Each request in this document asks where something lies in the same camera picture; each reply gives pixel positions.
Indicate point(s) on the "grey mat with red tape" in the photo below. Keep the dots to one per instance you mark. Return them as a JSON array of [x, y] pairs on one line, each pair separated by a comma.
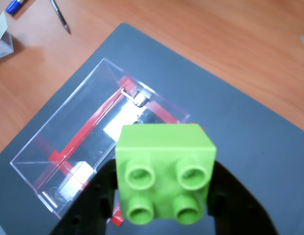
[[240, 110]]

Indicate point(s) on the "red tape frame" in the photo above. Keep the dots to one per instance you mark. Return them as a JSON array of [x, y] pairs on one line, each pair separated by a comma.
[[81, 137]]

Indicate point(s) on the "transparent acrylic box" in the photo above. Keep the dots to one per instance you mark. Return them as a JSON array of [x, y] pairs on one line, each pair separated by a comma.
[[76, 117]]

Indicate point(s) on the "white cardboard carton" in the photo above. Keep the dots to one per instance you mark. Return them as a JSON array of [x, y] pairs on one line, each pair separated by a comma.
[[3, 46]]

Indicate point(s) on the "blue marker pen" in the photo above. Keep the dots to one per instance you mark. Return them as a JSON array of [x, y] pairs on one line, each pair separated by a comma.
[[13, 6]]

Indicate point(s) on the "small metal latch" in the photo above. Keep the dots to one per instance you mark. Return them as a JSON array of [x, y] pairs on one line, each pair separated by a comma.
[[139, 99]]

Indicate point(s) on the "dark ballpoint pen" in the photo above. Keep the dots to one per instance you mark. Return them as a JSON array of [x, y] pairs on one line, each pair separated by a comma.
[[60, 17]]

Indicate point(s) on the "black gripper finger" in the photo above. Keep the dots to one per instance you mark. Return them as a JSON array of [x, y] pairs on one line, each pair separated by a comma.
[[235, 208], [88, 208]]

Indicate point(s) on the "green lego block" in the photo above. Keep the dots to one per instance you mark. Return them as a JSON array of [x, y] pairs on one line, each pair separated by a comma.
[[164, 147]]

